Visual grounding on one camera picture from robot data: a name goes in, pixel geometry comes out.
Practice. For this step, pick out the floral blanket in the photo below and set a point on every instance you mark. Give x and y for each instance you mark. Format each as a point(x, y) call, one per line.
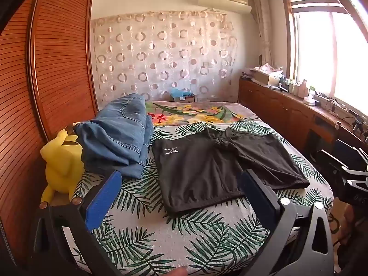
point(198, 113)

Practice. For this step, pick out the open cardboard box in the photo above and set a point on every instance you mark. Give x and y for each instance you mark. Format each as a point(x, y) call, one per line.
point(263, 77)

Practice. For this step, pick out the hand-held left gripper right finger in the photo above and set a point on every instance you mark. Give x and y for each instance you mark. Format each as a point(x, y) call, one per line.
point(254, 191)

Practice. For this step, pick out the palm leaf bed sheet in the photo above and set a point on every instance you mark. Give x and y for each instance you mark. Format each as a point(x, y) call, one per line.
point(161, 235)

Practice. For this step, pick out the white window curtain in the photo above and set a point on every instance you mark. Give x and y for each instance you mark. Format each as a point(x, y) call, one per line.
point(263, 28)

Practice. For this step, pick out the person's left hand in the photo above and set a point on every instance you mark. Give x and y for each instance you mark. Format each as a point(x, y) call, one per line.
point(178, 271)

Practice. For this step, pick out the black pants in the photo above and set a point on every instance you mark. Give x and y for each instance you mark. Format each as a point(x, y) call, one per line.
point(198, 172)

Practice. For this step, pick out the small tripod stand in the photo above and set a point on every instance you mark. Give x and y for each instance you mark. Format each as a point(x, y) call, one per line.
point(358, 123)

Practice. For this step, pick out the long wooden cabinet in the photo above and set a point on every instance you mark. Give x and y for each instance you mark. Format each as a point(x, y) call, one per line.
point(276, 112)

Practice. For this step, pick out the cardboard box with blue cloth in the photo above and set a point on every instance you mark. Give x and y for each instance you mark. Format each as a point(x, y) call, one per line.
point(182, 95)

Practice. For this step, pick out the yellow plush toy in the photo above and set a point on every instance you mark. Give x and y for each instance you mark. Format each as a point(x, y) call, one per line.
point(61, 166)

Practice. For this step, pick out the wooden framed window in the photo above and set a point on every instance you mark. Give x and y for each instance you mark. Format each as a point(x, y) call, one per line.
point(316, 49)

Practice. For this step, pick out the blue jeans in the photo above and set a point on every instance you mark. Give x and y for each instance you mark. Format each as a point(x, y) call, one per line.
point(120, 138)

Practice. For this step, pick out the wooden slatted wardrobe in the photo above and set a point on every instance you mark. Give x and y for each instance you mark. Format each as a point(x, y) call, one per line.
point(51, 63)

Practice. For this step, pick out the circle patterned curtain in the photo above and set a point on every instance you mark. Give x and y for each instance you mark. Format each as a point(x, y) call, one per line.
point(161, 60)

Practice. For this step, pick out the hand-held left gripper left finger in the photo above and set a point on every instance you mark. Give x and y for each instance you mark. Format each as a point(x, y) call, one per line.
point(103, 201)

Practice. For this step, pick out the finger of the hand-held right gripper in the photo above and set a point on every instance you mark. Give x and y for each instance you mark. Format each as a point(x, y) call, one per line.
point(330, 162)
point(349, 153)

